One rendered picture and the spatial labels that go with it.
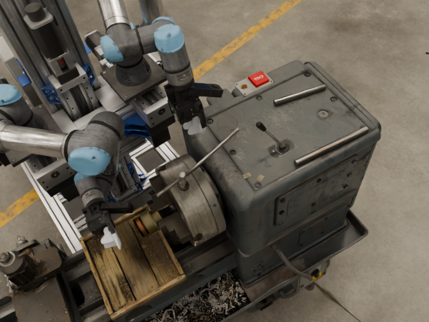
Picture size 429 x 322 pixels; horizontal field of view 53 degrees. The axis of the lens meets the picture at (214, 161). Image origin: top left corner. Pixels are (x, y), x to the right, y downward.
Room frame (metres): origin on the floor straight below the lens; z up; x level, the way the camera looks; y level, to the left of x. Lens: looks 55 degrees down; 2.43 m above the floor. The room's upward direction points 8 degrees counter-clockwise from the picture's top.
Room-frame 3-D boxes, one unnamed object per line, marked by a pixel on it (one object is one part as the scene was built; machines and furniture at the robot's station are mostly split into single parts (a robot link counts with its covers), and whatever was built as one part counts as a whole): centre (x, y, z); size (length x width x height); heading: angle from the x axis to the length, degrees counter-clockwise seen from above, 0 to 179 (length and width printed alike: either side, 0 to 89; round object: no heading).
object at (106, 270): (0.68, 0.37, 0.89); 0.36 x 0.30 x 0.04; 23
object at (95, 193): (0.85, 0.46, 1.08); 0.08 x 0.05 x 0.08; 112
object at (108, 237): (0.67, 0.40, 1.09); 0.09 x 0.06 x 0.03; 22
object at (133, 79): (1.40, 0.29, 1.21); 0.15 x 0.15 x 0.10
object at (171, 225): (0.67, 0.15, 1.09); 0.12 x 0.11 x 0.05; 23
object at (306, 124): (0.96, -0.25, 1.06); 0.59 x 0.48 x 0.39; 113
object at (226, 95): (1.10, -0.06, 1.24); 0.09 x 0.08 x 0.03; 113
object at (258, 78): (1.17, -0.21, 1.26); 0.06 x 0.06 x 0.02; 23
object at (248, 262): (0.96, -0.24, 0.43); 0.60 x 0.48 x 0.86; 113
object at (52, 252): (0.64, 0.69, 0.99); 0.20 x 0.10 x 0.05; 113
